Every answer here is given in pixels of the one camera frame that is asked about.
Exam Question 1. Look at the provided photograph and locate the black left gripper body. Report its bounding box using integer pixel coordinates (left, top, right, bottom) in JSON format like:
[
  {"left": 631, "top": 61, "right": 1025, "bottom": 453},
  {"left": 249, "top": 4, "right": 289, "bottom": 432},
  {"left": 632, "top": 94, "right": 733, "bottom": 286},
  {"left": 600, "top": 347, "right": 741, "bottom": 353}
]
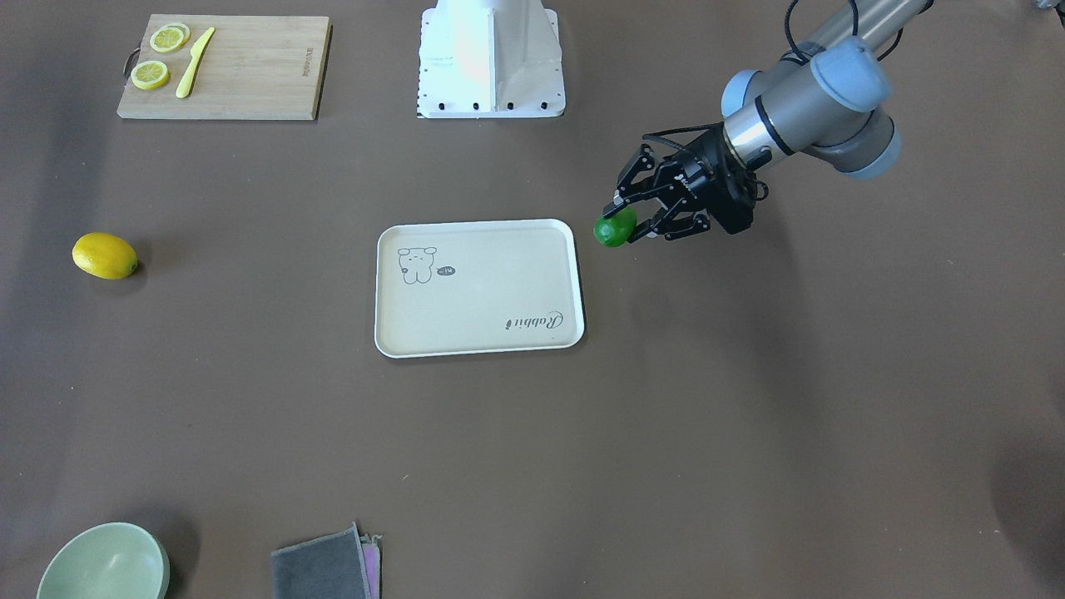
[{"left": 657, "top": 125, "right": 760, "bottom": 234}]

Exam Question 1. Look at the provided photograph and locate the green lime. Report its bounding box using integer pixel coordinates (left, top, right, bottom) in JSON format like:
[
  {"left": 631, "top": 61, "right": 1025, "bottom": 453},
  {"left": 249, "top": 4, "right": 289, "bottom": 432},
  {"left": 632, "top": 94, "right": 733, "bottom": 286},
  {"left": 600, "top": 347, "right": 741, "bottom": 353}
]
[{"left": 593, "top": 207, "right": 637, "bottom": 249}]

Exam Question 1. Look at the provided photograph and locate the yellow lemon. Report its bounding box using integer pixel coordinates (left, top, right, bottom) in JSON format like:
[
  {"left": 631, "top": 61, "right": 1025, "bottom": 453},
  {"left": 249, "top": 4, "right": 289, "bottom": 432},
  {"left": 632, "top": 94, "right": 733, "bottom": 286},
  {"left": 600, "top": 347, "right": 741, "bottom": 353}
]
[{"left": 72, "top": 232, "right": 138, "bottom": 280}]

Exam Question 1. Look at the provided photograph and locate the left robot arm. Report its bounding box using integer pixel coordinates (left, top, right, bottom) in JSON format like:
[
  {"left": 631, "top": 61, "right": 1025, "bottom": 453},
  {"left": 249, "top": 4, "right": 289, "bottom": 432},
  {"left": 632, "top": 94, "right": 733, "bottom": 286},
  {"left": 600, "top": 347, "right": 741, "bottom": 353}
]
[{"left": 593, "top": 1, "right": 931, "bottom": 247}]

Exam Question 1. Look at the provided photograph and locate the beige rabbit tray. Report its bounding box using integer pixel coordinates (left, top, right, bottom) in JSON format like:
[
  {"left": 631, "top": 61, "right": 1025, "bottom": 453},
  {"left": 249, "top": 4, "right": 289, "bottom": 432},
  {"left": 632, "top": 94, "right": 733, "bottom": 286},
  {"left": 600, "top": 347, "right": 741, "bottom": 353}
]
[{"left": 375, "top": 218, "right": 586, "bottom": 358}]

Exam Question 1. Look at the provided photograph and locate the wooden cutting board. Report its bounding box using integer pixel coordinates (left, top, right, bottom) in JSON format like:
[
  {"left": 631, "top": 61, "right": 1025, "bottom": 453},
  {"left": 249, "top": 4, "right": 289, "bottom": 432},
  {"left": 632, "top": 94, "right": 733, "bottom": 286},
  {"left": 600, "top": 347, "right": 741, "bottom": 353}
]
[{"left": 116, "top": 12, "right": 332, "bottom": 122}]

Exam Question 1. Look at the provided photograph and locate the yellow plastic knife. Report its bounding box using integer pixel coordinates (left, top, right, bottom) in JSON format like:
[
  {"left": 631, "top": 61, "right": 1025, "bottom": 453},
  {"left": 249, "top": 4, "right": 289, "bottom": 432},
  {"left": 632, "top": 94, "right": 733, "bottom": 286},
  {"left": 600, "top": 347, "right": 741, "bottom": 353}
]
[{"left": 175, "top": 27, "right": 216, "bottom": 99}]

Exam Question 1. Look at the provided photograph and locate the lemon slice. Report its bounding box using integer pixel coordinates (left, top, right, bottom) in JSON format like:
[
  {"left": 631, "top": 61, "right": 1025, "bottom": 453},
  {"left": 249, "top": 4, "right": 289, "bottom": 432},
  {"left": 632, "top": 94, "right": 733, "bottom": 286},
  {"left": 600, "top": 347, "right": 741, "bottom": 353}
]
[
  {"left": 128, "top": 60, "right": 171, "bottom": 91},
  {"left": 149, "top": 22, "right": 191, "bottom": 53}
]

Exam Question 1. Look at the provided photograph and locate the grey folded cloth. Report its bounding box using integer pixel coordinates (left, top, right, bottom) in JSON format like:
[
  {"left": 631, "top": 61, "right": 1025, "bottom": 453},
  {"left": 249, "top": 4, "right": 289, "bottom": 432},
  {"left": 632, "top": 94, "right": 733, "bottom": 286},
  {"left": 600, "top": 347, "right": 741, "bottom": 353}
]
[{"left": 271, "top": 523, "right": 383, "bottom": 598}]

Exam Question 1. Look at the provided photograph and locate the pale green bowl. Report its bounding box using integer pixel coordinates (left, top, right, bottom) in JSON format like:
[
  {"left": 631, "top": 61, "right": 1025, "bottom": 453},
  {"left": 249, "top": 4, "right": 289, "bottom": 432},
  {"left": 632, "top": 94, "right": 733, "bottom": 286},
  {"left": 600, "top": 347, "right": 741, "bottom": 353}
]
[{"left": 37, "top": 521, "right": 171, "bottom": 598}]

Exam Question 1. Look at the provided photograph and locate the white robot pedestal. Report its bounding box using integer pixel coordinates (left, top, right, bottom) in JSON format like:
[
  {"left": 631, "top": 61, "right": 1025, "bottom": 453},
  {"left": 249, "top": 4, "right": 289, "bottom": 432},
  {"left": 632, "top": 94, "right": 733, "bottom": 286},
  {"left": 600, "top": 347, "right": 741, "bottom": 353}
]
[{"left": 416, "top": 1, "right": 567, "bottom": 119}]

